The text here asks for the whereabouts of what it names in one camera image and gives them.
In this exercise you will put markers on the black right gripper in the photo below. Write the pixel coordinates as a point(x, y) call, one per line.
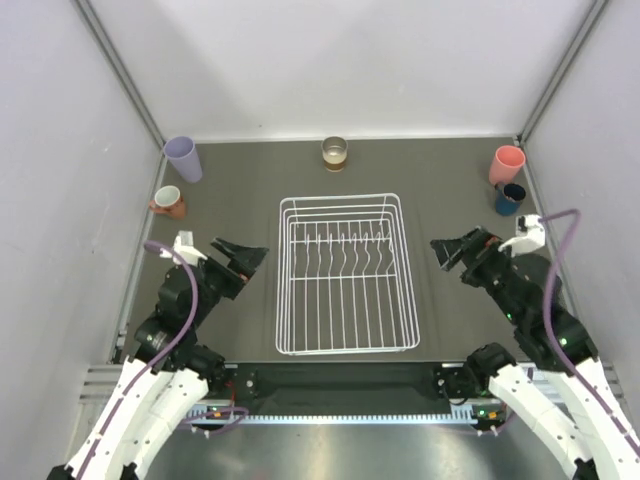
point(472, 248)

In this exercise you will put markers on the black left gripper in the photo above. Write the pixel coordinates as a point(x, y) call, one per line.
point(244, 260)

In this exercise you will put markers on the dark blue ceramic mug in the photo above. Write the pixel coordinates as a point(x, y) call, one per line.
point(509, 197)

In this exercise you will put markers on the terracotta ceramic mug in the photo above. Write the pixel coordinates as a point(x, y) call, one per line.
point(168, 200)

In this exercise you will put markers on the pink plastic tumbler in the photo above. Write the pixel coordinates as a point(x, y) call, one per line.
point(507, 162)

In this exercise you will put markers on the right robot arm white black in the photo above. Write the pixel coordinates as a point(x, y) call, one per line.
point(589, 436)

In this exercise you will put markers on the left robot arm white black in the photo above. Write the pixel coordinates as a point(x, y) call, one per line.
point(168, 370)

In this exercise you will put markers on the lilac plastic tumbler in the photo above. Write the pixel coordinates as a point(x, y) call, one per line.
point(182, 154)

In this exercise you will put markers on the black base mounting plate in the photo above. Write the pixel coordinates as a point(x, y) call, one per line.
point(348, 384)

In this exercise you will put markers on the glass cup with brown band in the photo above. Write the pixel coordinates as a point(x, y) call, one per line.
point(334, 153)

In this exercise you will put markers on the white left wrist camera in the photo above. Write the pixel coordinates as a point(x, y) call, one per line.
point(184, 246)

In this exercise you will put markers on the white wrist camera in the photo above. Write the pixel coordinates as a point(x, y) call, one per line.
point(530, 235)
point(184, 246)

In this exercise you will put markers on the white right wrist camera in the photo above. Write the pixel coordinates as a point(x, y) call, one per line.
point(530, 235)

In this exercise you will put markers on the white wire dish rack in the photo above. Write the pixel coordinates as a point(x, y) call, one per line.
point(345, 283)

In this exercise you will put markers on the grey slotted cable duct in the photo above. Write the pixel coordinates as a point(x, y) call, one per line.
point(466, 414)

